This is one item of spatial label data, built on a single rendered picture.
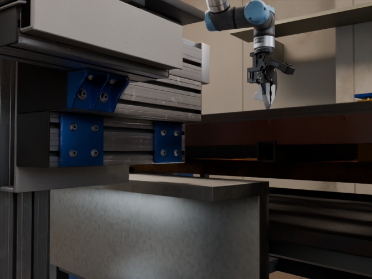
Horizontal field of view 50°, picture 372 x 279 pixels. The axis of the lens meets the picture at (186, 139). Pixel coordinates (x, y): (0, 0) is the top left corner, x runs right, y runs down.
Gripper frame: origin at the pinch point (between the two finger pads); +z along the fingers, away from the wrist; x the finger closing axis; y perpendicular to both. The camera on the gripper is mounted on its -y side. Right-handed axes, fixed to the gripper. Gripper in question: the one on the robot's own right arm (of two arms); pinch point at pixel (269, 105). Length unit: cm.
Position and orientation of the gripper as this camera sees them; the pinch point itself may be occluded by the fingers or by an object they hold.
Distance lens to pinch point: 146.6
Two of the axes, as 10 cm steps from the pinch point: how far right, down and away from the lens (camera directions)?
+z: 0.0, 10.0, -0.3
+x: -7.1, -0.2, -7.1
